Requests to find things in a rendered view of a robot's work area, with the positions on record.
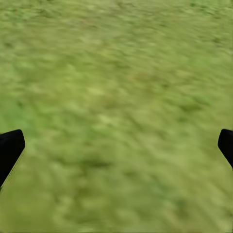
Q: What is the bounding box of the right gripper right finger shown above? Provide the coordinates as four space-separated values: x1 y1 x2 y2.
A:
218 129 233 167

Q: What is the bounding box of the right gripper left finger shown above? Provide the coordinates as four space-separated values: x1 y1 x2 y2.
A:
0 129 25 187

